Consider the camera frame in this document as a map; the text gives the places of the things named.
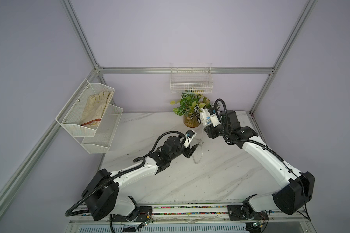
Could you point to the cream work glove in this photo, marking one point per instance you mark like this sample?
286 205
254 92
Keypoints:
94 109

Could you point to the white wire wall basket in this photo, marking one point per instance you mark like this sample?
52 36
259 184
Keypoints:
184 76

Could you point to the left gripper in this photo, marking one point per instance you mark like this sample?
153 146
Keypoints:
188 151

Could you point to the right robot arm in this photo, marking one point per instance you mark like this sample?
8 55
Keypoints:
296 187

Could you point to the white power strip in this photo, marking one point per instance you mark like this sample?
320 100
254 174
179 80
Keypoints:
204 117

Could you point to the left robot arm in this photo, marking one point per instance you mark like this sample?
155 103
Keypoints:
104 194

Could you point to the aluminium frame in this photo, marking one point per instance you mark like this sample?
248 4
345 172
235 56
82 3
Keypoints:
11 189

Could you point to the artificial plant in amber vase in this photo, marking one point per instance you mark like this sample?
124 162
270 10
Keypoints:
190 105

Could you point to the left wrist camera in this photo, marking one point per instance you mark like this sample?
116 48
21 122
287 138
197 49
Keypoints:
189 136

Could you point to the white two-tier mesh shelf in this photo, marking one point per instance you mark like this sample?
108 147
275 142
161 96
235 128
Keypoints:
93 140

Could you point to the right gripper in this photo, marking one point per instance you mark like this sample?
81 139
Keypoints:
211 131

